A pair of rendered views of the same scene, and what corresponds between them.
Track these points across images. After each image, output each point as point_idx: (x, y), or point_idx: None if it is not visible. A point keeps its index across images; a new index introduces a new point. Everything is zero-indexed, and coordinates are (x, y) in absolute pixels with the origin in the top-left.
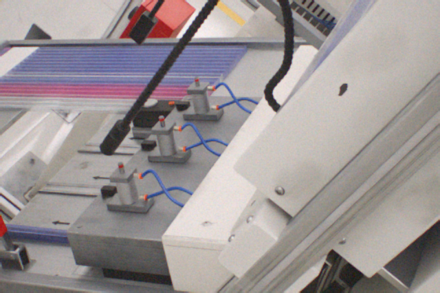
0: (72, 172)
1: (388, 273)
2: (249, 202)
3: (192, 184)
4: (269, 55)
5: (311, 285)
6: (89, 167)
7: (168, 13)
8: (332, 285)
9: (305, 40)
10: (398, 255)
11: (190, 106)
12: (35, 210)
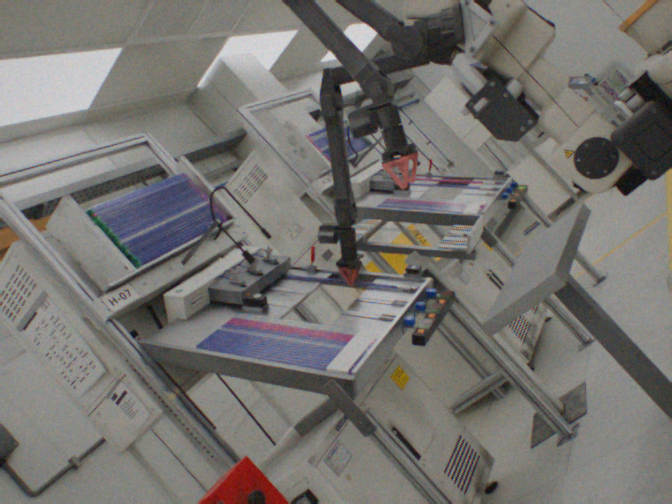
0: (296, 297)
1: None
2: (236, 238)
3: (249, 264)
4: (187, 343)
5: None
6: (289, 298)
7: (224, 475)
8: None
9: (164, 343)
10: None
11: (240, 287)
12: (309, 286)
